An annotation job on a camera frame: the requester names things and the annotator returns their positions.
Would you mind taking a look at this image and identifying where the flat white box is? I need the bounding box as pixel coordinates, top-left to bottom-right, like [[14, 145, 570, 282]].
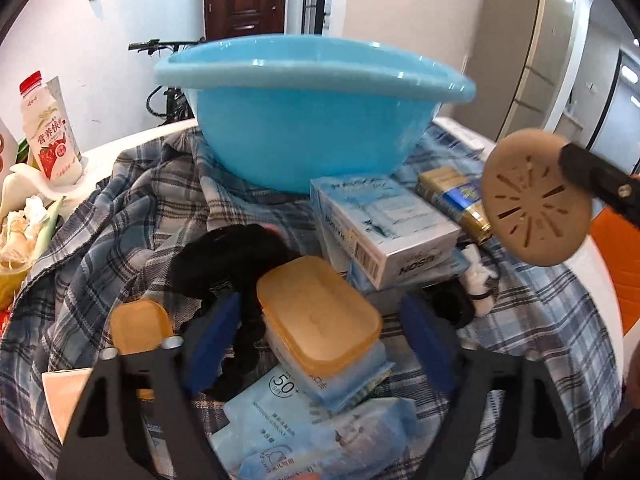
[[434, 116, 497, 155]]

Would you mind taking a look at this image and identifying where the black round object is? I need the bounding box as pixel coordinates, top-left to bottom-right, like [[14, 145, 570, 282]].
[[429, 282, 476, 330]]

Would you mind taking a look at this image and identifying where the orange chair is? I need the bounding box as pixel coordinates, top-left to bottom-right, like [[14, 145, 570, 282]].
[[590, 207, 640, 336]]

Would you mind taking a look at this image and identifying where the small orange lid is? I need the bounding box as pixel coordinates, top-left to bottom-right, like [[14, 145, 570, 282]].
[[109, 300, 174, 401]]

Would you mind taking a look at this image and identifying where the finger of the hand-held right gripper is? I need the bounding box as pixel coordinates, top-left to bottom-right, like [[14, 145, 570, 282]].
[[557, 142, 640, 227]]

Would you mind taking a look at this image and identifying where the black bicycle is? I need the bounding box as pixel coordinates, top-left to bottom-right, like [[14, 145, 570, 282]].
[[128, 37, 207, 125]]

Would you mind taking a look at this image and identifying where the white and blue box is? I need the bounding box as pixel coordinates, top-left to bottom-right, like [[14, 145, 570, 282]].
[[310, 175, 462, 291]]

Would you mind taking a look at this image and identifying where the amber lid plastic container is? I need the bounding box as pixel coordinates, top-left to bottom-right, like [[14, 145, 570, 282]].
[[256, 255, 384, 381]]

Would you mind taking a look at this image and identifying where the tan round slotted disc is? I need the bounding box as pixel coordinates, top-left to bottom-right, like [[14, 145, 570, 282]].
[[482, 128, 594, 267]]

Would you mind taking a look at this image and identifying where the beige refrigerator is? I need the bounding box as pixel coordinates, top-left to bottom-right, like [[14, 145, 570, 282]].
[[467, 0, 577, 143]]

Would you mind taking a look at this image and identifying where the blue and yellow carton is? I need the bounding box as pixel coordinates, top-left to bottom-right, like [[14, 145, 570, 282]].
[[416, 167, 495, 246]]

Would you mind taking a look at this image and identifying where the yellow plastic wrapper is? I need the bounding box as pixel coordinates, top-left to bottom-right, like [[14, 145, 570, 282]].
[[0, 265, 32, 311]]

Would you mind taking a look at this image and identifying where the blue plaid shirt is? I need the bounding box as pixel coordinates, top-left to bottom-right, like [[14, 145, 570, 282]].
[[0, 117, 626, 480]]

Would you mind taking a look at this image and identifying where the red cap milk bottle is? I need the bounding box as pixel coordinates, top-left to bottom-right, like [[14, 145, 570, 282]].
[[19, 71, 84, 185]]

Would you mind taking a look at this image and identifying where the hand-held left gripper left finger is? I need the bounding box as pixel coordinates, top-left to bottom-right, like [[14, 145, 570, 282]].
[[56, 290, 246, 480]]

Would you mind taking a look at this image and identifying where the white drink carton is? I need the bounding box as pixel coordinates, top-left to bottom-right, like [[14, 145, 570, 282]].
[[46, 76, 83, 161]]

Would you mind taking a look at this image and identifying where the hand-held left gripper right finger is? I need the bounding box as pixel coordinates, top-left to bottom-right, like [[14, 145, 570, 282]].
[[400, 293, 584, 480]]

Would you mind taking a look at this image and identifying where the black fabric pouch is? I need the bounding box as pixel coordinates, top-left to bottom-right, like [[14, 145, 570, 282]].
[[167, 223, 301, 401]]

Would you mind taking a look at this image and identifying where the dark wooden door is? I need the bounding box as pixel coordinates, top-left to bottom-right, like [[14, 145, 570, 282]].
[[203, 0, 290, 43]]

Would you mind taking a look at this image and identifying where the beige cube box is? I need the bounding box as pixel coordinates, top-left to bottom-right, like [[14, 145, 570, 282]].
[[41, 367, 98, 446]]

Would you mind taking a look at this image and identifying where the crumpled white paper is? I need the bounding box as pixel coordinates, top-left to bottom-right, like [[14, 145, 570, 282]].
[[0, 160, 90, 276]]

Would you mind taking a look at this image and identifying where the blue plastic basin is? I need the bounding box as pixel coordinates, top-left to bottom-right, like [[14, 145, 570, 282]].
[[153, 34, 477, 196]]

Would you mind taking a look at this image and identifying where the white bundled cable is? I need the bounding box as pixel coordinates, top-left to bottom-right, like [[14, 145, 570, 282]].
[[460, 244, 501, 317]]

